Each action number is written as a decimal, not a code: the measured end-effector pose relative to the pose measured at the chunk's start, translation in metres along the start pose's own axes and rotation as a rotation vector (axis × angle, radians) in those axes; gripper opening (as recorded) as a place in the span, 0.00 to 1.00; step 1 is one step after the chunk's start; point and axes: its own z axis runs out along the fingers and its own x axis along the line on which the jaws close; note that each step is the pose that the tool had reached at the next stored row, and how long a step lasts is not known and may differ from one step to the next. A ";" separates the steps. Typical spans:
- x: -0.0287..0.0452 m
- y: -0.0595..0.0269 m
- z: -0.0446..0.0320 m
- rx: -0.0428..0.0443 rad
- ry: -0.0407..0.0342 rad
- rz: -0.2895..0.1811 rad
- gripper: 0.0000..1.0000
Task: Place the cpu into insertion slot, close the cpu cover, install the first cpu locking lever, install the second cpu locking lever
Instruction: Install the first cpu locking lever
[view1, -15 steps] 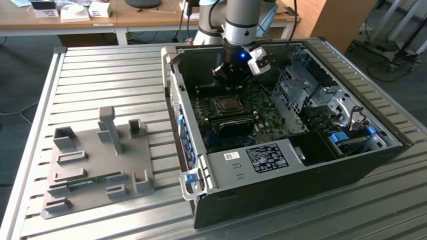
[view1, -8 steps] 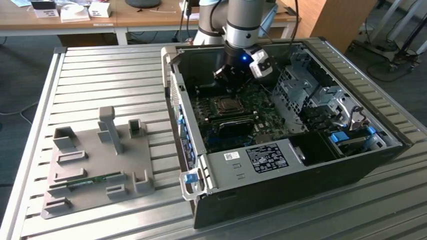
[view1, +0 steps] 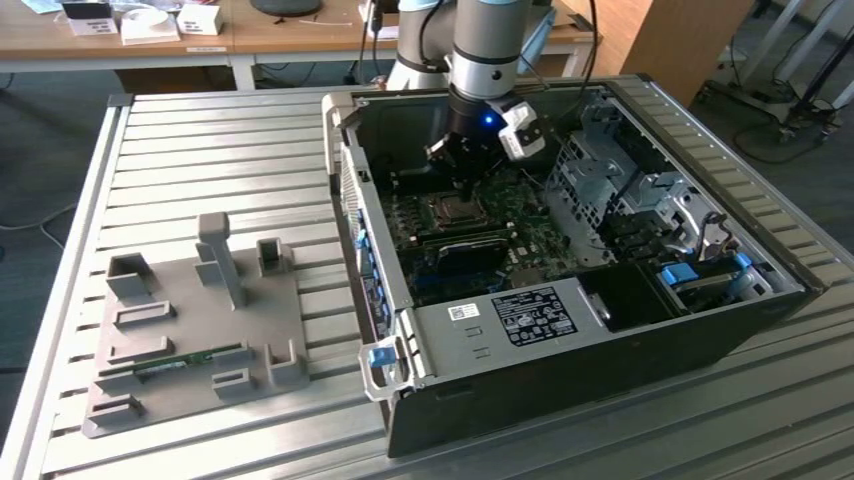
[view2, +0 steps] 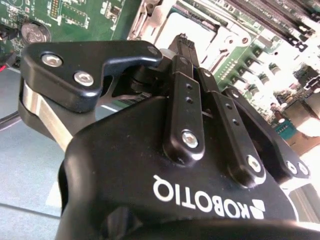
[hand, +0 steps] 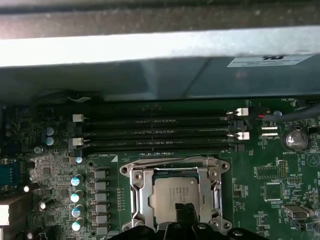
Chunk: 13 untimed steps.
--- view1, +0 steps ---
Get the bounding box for blue disk carrier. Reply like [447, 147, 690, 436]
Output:
[657, 263, 699, 287]

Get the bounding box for green RAM stick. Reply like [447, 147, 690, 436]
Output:
[130, 344, 242, 375]

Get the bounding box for green motherboard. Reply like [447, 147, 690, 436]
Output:
[383, 167, 622, 306]

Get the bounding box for CPU socket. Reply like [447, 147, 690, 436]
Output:
[426, 191, 494, 234]

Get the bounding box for white labelled box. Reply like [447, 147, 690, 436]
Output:
[174, 3, 223, 37]

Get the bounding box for wooden desk white frame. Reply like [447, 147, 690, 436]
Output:
[0, 0, 259, 91]
[230, 0, 606, 91]

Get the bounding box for silver metal drive cage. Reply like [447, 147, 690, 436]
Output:
[543, 92, 713, 266]

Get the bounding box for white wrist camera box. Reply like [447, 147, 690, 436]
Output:
[498, 99, 549, 161]

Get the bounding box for black open PC case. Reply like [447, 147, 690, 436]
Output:
[320, 73, 854, 459]

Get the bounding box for grey parts rack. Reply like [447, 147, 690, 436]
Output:
[79, 211, 314, 440]

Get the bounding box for wooden cabinet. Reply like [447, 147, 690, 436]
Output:
[586, 0, 759, 109]

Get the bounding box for white box black screen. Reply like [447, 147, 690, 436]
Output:
[66, 0, 123, 37]

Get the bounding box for CPU silver top green edge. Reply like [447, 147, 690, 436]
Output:
[441, 199, 479, 225]

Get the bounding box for dark round object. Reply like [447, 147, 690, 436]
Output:
[250, 0, 326, 16]

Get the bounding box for metal socket cover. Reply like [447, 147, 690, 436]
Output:
[430, 192, 493, 232]

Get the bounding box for white round-topped block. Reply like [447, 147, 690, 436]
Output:
[119, 7, 182, 47]

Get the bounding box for grey power supply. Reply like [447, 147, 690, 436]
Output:
[399, 277, 613, 389]

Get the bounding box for black expansion card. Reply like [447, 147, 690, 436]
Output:
[433, 238, 510, 276]

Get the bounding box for grey wheeled floor base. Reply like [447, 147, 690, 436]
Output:
[690, 74, 842, 146]

